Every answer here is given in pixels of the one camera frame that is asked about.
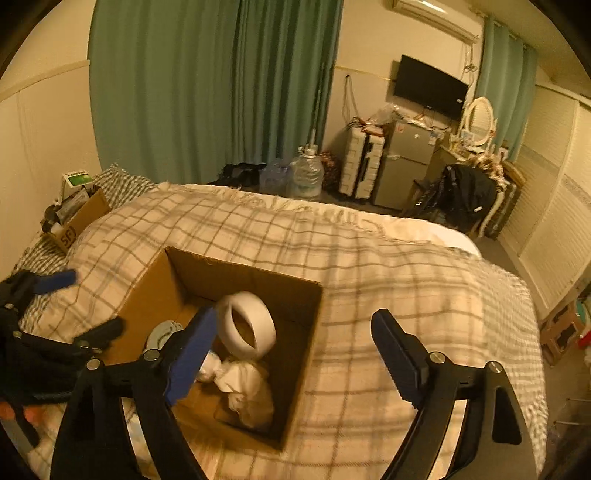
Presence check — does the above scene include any dark striped suitcase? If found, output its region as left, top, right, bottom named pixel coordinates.
left=485, top=180, right=520, bottom=241

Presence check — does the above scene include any black backpack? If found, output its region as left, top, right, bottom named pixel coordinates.
left=436, top=164, right=498, bottom=227

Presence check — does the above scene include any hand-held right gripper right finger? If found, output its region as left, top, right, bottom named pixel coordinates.
left=370, top=308, right=539, bottom=480

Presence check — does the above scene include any green and white carton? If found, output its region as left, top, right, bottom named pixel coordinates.
left=61, top=171, right=93, bottom=200

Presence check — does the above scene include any white tape roll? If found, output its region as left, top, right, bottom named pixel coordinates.
left=215, top=292, right=278, bottom=357

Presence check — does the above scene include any large clear water jug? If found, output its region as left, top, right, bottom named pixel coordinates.
left=288, top=145, right=324, bottom=202

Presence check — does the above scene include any wooden dressing table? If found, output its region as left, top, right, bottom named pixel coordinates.
left=427, top=142, right=477, bottom=186

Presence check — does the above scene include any grey round lid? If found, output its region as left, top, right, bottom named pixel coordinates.
left=147, top=320, right=185, bottom=356

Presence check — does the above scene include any dark patterned bag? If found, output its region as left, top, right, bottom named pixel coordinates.
left=318, top=151, right=345, bottom=191

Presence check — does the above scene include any narrow green curtain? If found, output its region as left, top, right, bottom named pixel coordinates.
left=475, top=18, right=539, bottom=162

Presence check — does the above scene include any small patterned stool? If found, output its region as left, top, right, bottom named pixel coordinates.
left=540, top=305, right=585, bottom=366

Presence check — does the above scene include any pack of plastic bottles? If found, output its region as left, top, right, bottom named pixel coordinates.
left=259, top=159, right=292, bottom=195

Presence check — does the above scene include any white mop pole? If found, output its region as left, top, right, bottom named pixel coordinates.
left=310, top=60, right=327, bottom=149

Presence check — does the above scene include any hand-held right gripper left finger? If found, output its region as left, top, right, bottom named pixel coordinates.
left=50, top=305, right=219, bottom=480

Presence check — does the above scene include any white hanging cable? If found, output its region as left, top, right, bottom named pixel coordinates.
left=344, top=73, right=357, bottom=126

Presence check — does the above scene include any white oval vanity mirror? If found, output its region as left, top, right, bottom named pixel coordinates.
left=459, top=96, right=498, bottom=148

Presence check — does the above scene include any wide green curtain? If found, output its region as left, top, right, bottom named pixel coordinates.
left=88, top=0, right=345, bottom=186

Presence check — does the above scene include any white louvred wardrobe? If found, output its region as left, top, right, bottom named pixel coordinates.
left=499, top=83, right=591, bottom=320

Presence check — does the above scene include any small printed cardboard box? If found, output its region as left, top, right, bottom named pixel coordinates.
left=44, top=187, right=112, bottom=254

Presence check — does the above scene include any large cardboard box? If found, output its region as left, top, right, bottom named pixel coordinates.
left=99, top=246, right=324, bottom=452

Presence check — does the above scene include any white air conditioner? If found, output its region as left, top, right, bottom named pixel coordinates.
left=390, top=0, right=485, bottom=45

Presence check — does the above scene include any small silver fridge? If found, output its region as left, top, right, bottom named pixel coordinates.
left=372, top=119, right=437, bottom=210

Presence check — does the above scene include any green checked bed sheet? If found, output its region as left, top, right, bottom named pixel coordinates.
left=9, top=163, right=160, bottom=330

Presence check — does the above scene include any white framed patterned chair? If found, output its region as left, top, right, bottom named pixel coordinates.
left=470, top=154, right=527, bottom=239

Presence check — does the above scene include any black wall television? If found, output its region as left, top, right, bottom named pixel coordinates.
left=393, top=54, right=470, bottom=116

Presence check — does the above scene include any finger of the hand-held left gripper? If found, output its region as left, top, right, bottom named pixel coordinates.
left=14, top=316, right=126, bottom=359
left=0, top=270, right=78, bottom=309

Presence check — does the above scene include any white mattress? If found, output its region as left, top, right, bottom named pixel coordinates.
left=383, top=216, right=484, bottom=257

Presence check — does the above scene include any clear plastic bag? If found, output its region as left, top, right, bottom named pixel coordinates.
left=369, top=103, right=408, bottom=128

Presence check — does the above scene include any white ribbed suitcase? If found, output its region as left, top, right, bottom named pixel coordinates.
left=339, top=124, right=385, bottom=200

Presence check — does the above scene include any black bag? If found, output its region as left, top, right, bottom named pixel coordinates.
left=217, top=162, right=268, bottom=188

